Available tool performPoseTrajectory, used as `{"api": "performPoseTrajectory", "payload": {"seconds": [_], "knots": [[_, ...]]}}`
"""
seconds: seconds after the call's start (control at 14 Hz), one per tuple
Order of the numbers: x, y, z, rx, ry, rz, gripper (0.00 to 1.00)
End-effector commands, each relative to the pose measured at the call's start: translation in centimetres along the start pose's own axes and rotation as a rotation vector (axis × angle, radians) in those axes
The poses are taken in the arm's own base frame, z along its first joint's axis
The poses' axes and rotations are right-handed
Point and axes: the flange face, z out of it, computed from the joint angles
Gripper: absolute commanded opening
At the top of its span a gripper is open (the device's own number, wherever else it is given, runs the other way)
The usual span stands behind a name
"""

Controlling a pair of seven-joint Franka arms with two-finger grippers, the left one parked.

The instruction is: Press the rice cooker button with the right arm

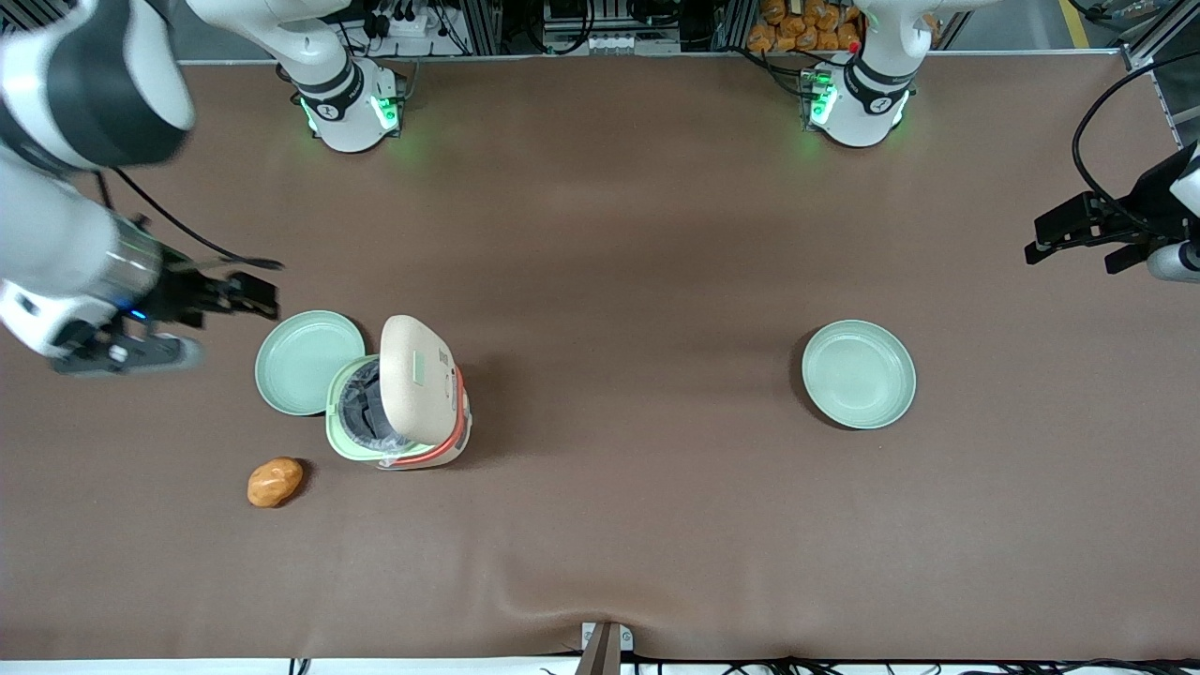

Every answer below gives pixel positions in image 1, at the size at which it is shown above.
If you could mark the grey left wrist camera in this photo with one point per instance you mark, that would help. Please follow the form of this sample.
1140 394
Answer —
1174 262

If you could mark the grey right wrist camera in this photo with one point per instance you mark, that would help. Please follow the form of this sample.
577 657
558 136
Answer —
141 353

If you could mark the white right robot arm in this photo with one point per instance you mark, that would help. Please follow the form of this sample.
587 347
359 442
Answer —
94 84

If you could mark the brown potato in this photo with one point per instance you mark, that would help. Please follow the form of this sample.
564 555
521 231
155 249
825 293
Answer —
275 482

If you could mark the bag of orange bread rolls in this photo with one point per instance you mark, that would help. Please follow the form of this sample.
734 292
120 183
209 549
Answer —
806 23

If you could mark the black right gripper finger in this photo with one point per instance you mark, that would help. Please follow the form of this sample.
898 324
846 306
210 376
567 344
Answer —
251 307
255 284

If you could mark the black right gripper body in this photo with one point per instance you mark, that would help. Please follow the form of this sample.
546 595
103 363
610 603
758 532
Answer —
178 292

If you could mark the pale green plate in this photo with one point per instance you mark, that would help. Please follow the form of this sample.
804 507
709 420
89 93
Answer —
300 361
859 375

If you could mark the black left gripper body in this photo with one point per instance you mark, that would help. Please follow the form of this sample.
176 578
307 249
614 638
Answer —
1146 200

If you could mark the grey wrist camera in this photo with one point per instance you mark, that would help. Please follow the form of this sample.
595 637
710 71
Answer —
1174 262
141 353

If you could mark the metal table edge bracket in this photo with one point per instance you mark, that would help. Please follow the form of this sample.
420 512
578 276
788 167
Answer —
607 647

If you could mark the aluminium frame post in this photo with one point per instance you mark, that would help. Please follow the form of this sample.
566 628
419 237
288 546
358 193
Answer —
1158 33

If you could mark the white power strip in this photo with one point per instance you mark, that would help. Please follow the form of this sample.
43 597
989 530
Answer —
408 23

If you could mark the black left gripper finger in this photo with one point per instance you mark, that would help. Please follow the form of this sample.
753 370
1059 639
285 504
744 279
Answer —
1073 246
1067 217

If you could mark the cream rice cooker orange trim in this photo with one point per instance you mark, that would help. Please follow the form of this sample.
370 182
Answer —
417 380

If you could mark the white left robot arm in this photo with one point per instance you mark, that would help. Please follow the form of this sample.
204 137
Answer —
867 94

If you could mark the white terminal block strip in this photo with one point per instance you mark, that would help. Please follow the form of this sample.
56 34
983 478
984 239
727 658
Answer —
609 43

